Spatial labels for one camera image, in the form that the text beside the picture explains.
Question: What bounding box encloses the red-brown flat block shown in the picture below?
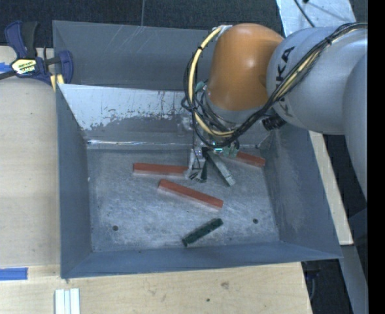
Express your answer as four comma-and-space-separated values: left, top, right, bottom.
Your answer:
235, 150, 267, 169
132, 162, 190, 178
156, 179, 225, 212

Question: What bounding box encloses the black cylinder on white bracket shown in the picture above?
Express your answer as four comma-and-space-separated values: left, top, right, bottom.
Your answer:
260, 114, 286, 132

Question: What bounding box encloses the dark green flat block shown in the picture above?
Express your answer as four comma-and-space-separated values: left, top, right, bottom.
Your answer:
181, 217, 225, 248

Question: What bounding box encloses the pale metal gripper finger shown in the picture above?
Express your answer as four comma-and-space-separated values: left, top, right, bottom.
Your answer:
185, 148, 202, 181
206, 150, 237, 187

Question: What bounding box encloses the grey metal bin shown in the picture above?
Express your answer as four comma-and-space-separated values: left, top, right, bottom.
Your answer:
52, 20, 344, 279

